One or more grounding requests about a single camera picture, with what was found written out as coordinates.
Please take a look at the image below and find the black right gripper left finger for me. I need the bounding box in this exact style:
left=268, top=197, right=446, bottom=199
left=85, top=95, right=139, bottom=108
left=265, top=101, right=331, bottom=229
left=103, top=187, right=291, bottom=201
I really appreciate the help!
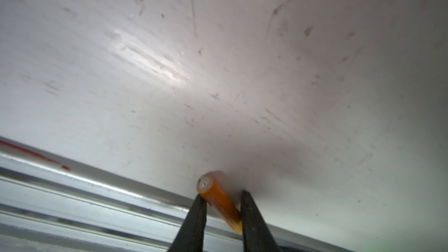
left=168, top=194, right=207, bottom=252

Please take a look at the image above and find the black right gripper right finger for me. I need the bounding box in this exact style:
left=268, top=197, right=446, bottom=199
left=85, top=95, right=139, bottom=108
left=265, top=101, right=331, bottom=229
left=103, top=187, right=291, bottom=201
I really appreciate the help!
left=240, top=190, right=282, bottom=252

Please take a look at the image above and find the orange battery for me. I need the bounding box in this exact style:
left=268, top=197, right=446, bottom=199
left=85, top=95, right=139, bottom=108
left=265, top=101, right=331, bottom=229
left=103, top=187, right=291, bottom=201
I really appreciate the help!
left=196, top=170, right=243, bottom=233

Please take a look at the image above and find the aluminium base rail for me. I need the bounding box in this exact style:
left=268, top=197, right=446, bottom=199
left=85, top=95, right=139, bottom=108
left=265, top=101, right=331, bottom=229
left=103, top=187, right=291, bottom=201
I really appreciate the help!
left=1, top=139, right=339, bottom=252

